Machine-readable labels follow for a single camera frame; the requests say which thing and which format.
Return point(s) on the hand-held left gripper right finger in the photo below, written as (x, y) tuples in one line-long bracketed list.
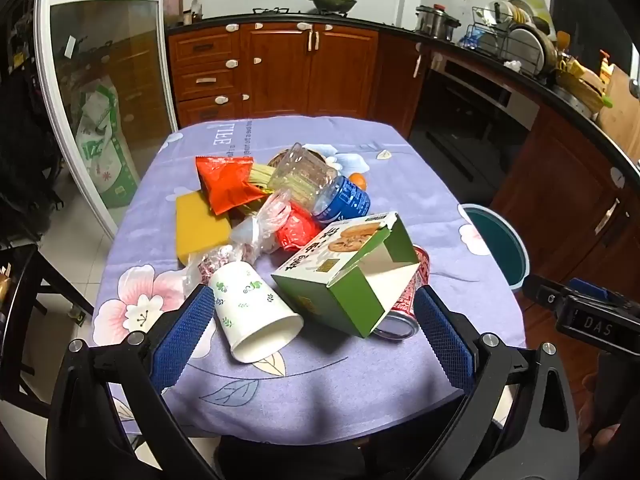
[(442, 335)]

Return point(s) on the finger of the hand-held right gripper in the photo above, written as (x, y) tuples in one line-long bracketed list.
[(542, 292), (595, 290)]

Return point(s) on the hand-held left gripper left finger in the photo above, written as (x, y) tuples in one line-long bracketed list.
[(182, 335)]

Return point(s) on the red soda can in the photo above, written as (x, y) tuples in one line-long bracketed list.
[(402, 310)]

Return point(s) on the teal trash bin white rim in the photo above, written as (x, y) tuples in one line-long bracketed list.
[(495, 240)]

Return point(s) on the white paper cup green print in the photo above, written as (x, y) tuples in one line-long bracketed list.
[(250, 310)]

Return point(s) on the red and white candy wrapper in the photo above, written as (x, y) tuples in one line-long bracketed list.
[(215, 260)]

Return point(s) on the yellow sponge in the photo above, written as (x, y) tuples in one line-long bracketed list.
[(200, 230)]

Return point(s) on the green cardboard cookie box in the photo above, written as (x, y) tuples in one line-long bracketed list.
[(340, 300)]

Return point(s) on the clear plastic bag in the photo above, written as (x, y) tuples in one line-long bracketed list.
[(265, 225)]

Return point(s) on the red plastic bag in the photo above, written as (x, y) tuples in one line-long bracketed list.
[(297, 230)]

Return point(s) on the orange-red snack bag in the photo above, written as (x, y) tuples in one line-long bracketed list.
[(225, 185)]

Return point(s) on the clear plastic bottle blue label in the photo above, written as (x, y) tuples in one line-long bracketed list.
[(345, 200)]

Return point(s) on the pale green corn husk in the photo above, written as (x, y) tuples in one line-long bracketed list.
[(260, 177)]

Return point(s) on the orange tangerine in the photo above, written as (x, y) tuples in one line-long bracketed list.
[(358, 181)]

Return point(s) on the brown coconut shell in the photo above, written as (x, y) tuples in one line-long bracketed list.
[(274, 160)]

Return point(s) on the purple floral tablecloth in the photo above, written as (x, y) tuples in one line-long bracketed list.
[(325, 390)]

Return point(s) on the dark wooden chair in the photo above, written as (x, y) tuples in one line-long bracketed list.
[(20, 310)]

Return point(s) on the wooden cutting board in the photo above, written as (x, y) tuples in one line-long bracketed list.
[(622, 115)]

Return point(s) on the small white paper scrap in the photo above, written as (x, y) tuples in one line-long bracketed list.
[(383, 155)]

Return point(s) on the green and white rice bag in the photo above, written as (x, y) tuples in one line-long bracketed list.
[(105, 160)]

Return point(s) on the built-in black oven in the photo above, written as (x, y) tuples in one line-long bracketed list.
[(465, 110)]

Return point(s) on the wicker basket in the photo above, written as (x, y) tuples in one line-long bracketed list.
[(580, 90)]

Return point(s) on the wooden drawer cabinet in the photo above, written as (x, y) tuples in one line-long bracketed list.
[(280, 75)]

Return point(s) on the glass sliding door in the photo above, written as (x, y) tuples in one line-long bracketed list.
[(125, 60)]

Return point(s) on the steel pressure cooker pot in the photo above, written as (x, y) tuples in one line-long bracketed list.
[(435, 22)]

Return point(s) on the small bottle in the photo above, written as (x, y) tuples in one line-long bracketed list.
[(196, 10)]

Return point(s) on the gas stove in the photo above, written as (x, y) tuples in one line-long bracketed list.
[(270, 10)]

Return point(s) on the dark wok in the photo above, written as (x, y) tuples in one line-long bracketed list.
[(332, 2)]

